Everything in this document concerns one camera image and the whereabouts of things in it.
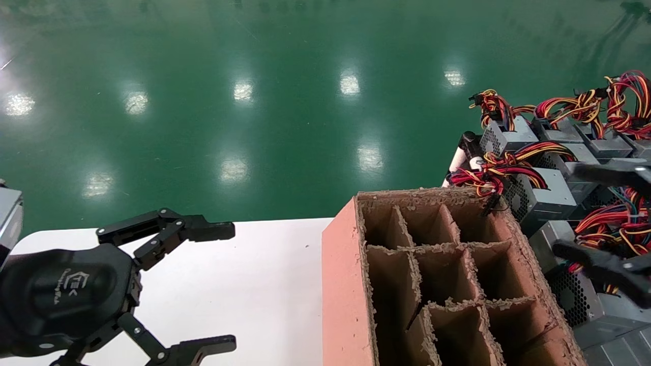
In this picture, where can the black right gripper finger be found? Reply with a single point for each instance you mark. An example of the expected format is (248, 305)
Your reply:
(615, 277)
(615, 173)

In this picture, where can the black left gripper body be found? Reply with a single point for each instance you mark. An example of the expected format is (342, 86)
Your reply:
(61, 295)

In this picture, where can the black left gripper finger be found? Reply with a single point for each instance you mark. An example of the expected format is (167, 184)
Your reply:
(203, 349)
(203, 230)

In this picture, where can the grey metal cart shelf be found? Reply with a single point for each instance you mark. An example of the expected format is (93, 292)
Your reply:
(620, 351)

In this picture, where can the grey left wrist box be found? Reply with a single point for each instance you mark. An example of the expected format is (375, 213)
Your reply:
(9, 218)

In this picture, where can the brown cardboard box with dividers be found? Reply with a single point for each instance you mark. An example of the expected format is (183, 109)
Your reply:
(346, 295)

